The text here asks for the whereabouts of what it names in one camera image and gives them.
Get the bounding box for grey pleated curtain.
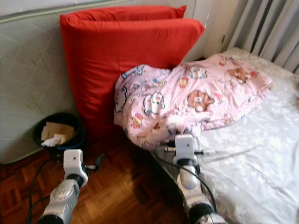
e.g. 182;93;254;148
227;0;299;74

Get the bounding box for brown cardboard piece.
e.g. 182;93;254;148
41;121;75;141

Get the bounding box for black round trash bin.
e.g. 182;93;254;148
33;112;85;152

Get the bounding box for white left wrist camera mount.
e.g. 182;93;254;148
63;149;88;177

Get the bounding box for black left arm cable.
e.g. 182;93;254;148
27;159;66;224

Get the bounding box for thin red fabric cushion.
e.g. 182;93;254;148
61;5;187;23

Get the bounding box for thick red fabric cushion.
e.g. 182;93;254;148
59;18;205;138

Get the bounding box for pink cartoon bear blanket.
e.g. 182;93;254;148
113;54;274;151

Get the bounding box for bed with grey floral sheet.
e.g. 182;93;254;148
149;47;299;224

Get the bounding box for white tissue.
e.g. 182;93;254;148
41;134;67;147

